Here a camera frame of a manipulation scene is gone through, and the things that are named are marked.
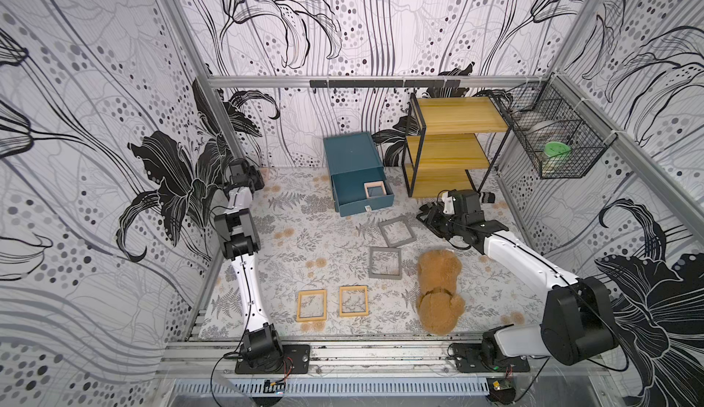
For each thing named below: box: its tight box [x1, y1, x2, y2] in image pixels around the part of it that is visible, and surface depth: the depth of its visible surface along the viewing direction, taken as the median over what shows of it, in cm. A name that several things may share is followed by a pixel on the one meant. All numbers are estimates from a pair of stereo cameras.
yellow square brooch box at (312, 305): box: [296, 288, 328, 322], surface depth 84 cm
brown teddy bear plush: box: [416, 249, 466, 336], surface depth 78 cm
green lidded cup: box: [541, 141, 572, 177], surface depth 81 cm
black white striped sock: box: [479, 191, 496, 204], surface depth 110 cm
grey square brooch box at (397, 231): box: [377, 215, 418, 248], surface depth 101 cm
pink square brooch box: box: [363, 180, 387, 199], surface depth 93 cm
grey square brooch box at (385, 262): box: [368, 246, 403, 280], surface depth 93 cm
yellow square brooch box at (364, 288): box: [339, 285, 370, 317], surface depth 85 cm
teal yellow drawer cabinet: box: [322, 131, 395, 218], surface depth 95 cm
